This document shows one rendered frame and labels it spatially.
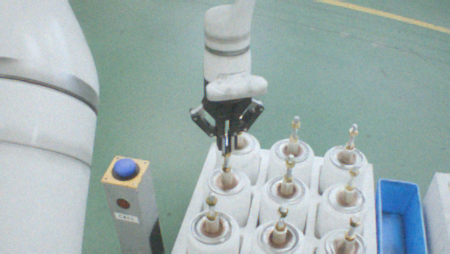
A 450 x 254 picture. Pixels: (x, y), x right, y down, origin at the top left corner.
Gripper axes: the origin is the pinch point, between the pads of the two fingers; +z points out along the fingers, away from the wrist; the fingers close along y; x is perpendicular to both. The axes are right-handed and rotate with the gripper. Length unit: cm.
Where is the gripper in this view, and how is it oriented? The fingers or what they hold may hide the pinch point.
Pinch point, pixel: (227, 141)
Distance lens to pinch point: 76.1
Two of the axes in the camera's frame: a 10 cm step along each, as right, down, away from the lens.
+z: 0.0, 7.9, 6.1
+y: -9.7, 1.4, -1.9
